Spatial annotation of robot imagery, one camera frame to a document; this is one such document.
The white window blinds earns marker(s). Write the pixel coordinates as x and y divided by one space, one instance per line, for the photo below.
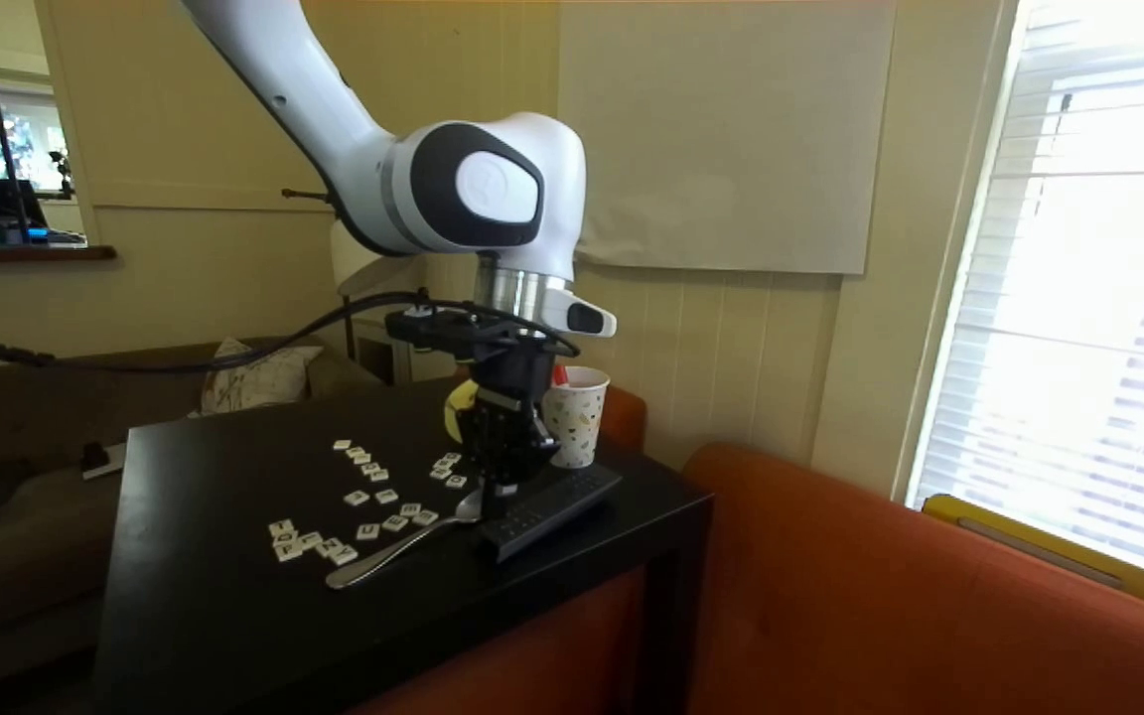
1101 330

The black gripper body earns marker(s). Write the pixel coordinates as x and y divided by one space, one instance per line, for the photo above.
515 378

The black remote control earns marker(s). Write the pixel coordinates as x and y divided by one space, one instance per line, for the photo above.
575 511

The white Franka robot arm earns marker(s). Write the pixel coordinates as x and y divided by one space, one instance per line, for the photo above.
336 131

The small grey device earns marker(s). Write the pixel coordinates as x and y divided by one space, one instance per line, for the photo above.
103 461

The white dotted paper cup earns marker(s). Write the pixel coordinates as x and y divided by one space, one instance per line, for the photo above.
577 424

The white letter tile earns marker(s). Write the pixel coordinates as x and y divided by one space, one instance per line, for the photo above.
389 495
333 544
413 511
308 543
356 497
428 518
455 482
448 458
345 445
289 554
289 543
377 472
345 558
439 472
360 454
366 529
279 525
395 521

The white shade floor lamp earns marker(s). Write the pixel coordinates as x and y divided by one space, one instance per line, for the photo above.
360 277

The yellow wooden window sill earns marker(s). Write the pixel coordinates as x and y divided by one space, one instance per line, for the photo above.
1063 554

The orange sofa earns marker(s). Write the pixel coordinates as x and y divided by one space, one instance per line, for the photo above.
930 609

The white furniture piece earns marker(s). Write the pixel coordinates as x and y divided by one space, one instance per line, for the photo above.
389 351

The brown wooden ledge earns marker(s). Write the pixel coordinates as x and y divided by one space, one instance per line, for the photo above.
22 252

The white paper wall sheet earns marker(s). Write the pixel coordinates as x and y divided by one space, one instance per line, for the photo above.
733 131

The silver metal spoon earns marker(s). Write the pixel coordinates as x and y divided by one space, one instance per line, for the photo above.
399 544

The black side table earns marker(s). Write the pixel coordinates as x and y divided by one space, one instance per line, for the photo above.
19 397

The beige patterned pillow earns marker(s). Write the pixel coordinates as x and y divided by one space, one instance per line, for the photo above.
250 378

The brown round cushion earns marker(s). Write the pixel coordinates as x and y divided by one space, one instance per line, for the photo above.
19 543

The small red object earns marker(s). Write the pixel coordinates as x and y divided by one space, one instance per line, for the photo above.
560 378

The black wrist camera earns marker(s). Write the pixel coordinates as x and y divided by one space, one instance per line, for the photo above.
436 329

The yellow plush toy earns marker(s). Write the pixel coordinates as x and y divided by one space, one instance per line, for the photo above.
460 416

